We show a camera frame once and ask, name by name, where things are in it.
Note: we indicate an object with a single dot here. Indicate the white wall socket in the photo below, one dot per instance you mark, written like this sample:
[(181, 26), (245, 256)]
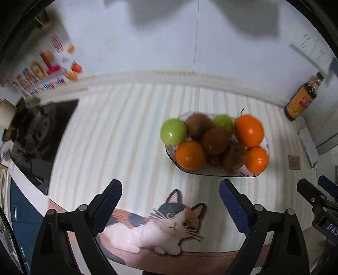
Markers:
[(309, 46)]

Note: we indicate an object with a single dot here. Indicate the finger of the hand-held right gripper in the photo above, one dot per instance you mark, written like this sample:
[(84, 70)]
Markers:
[(310, 191), (327, 182)]

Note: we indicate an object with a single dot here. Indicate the oval printed plate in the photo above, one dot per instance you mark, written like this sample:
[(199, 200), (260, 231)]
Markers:
[(171, 154)]

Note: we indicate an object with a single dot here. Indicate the small red fruit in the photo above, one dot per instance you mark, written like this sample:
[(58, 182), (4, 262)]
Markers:
[(214, 160)]

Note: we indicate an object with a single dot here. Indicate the colourful wall poster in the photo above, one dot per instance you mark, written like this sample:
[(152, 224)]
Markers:
[(42, 68)]

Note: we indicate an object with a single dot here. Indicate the blue cabinet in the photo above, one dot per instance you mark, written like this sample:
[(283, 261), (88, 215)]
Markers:
[(23, 224)]

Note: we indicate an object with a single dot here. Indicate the smooth orange with stem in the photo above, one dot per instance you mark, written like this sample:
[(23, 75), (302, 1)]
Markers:
[(249, 131)]

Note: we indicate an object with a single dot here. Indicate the striped cat-print table mat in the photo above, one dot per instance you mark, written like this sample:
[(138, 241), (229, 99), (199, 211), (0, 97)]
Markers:
[(118, 132)]

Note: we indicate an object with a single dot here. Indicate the black gas stove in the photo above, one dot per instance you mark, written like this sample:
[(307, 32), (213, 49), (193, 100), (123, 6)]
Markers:
[(39, 137)]

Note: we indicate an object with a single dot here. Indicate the green apple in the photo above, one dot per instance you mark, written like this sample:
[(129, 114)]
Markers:
[(173, 131), (224, 123)]

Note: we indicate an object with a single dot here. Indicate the small brown square tag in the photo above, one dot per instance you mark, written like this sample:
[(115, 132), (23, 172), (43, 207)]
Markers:
[(294, 162)]

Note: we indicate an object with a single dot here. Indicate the sauce bottle with yellow label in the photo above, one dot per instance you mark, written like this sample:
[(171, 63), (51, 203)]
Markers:
[(301, 101)]

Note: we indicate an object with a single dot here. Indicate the dark red apple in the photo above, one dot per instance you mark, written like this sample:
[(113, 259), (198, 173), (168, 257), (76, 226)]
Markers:
[(215, 141)]

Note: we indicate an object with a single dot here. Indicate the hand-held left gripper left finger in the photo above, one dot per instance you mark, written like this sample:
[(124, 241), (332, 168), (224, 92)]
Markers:
[(105, 211)]

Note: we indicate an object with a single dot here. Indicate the textured orange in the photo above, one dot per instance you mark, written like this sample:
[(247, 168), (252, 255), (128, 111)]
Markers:
[(190, 155)]

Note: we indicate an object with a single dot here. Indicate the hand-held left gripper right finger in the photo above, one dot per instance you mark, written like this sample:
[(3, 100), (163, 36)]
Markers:
[(235, 209)]

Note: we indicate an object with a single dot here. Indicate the small orange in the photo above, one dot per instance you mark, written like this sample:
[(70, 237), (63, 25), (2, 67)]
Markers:
[(256, 160)]

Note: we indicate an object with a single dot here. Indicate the brownish red apple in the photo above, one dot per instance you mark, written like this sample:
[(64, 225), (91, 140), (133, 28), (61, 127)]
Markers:
[(234, 156)]

